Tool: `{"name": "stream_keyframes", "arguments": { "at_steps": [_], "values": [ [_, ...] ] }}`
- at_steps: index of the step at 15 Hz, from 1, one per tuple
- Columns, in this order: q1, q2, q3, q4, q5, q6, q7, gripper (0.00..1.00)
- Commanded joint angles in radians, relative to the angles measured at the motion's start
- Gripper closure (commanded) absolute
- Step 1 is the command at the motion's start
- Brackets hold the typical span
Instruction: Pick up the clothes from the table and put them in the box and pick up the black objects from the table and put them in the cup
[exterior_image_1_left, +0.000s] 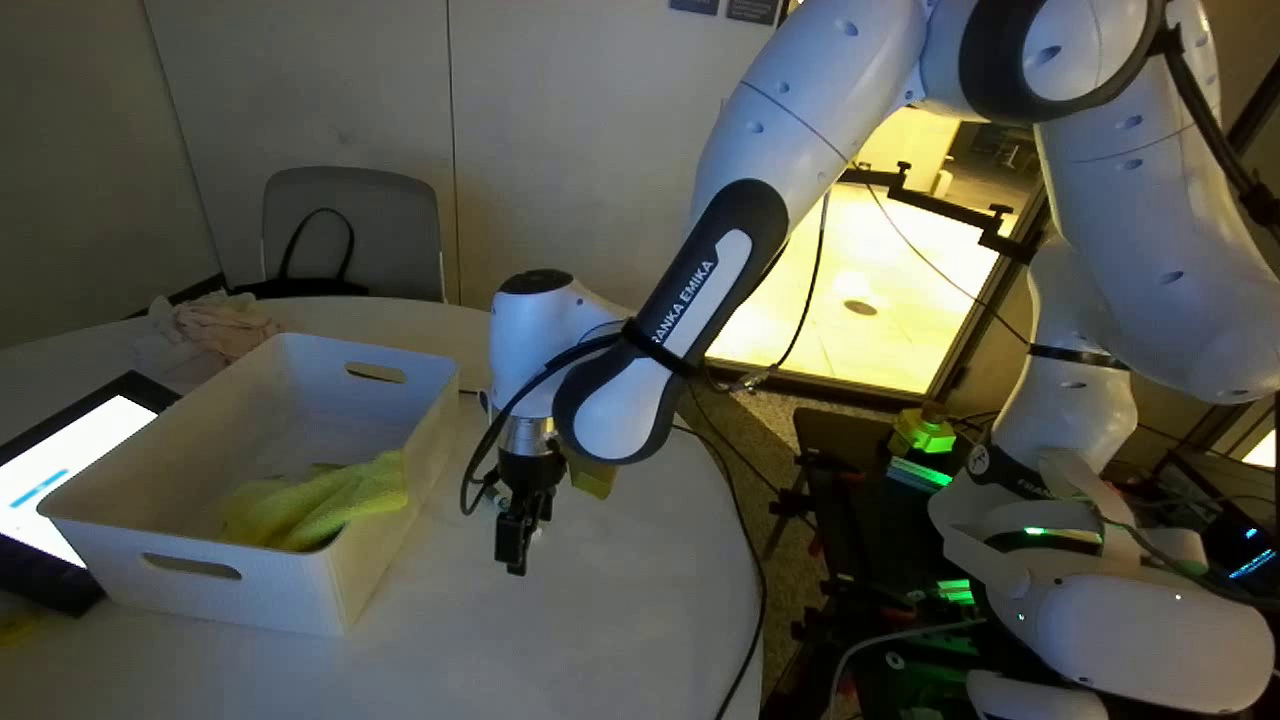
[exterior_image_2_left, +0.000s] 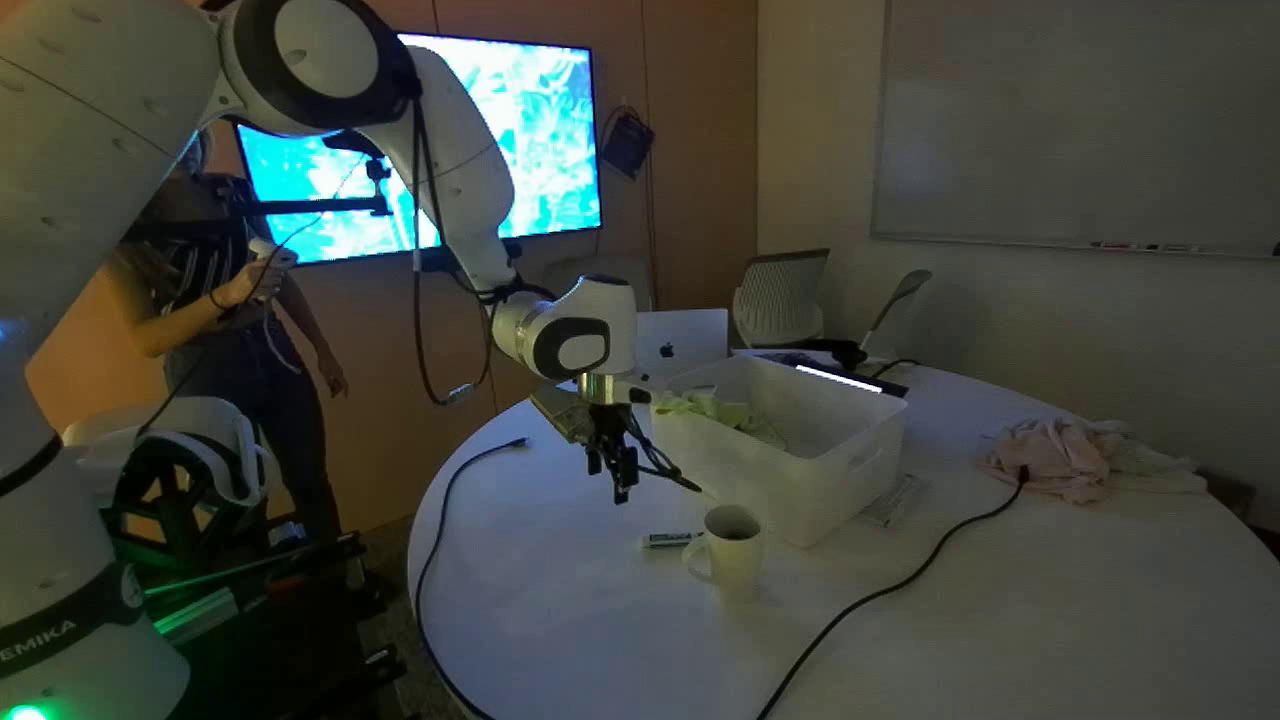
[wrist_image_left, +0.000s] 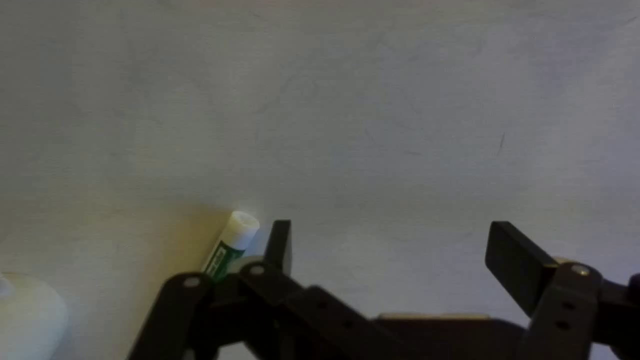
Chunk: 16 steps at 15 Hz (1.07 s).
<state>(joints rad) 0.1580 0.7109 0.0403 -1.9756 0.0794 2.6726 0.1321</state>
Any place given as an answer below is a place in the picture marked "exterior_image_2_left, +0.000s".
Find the black robot wrist cable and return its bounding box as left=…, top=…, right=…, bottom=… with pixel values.
left=404, top=96, right=708, bottom=497

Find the whiteboard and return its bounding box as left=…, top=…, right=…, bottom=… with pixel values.
left=872, top=0, right=1280, bottom=259

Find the black cable on table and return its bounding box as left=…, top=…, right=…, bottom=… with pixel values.
left=408, top=433, right=1033, bottom=720

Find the white plastic box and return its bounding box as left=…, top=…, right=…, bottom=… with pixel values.
left=645, top=352, right=912, bottom=550

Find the white mug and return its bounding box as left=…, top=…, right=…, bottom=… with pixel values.
left=681, top=502, right=768, bottom=600

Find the silver laptop with logo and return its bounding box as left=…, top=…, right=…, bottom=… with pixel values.
left=632, top=310, right=736, bottom=394

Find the person in dark clothes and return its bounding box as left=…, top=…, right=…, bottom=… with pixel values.
left=114, top=171, right=351, bottom=535

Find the operator forearm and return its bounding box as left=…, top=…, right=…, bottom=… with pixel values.
left=126, top=287, right=232, bottom=359

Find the dark wall-mounted device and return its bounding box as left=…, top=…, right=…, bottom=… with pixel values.
left=605, top=103, right=656, bottom=183

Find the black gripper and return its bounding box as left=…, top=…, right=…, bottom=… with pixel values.
left=578, top=396, right=645, bottom=507

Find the pink crumpled cloth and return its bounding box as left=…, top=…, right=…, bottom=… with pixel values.
left=993, top=417, right=1129, bottom=507

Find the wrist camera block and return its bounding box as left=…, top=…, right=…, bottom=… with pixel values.
left=529, top=386, right=593, bottom=447

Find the operator hand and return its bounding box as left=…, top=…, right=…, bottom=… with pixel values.
left=211, top=258, right=276, bottom=314

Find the large wall monitor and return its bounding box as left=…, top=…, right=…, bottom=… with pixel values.
left=232, top=28, right=607, bottom=272

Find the green lit control box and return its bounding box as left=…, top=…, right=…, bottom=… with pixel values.
left=131, top=534, right=364, bottom=646

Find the white handheld controller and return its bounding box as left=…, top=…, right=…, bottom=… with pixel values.
left=246, top=238, right=291, bottom=277

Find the grey office chair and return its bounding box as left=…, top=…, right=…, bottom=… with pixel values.
left=729, top=249, right=837, bottom=352

